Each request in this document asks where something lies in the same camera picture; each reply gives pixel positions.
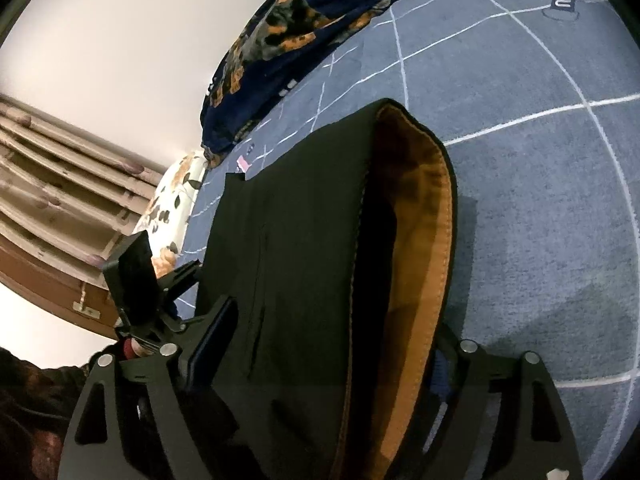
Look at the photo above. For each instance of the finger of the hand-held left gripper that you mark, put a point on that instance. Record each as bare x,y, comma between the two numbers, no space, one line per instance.
182,274

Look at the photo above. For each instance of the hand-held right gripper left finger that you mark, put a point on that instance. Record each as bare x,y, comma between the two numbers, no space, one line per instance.
215,345

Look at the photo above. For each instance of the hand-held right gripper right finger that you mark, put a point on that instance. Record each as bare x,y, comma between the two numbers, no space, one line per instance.
445,377

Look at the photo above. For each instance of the black pants with brown lining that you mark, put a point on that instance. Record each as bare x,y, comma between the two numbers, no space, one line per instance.
300,235

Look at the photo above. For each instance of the person's left forearm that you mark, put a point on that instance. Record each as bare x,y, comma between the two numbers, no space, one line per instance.
30,410

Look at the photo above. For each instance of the person's left hand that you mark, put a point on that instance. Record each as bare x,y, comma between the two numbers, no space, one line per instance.
135,349

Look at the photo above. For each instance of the white floral pillow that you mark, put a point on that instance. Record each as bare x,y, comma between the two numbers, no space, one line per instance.
167,205

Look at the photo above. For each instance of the brown wooden board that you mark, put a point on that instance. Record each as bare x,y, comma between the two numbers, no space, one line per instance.
40,280

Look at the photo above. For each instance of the blue grid-pattern bed sheet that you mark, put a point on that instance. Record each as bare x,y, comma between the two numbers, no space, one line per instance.
525,210

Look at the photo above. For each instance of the navy floral blanket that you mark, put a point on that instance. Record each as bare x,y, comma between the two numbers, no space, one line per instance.
280,50

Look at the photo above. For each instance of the metal bracket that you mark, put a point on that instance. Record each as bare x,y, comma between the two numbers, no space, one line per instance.
85,308

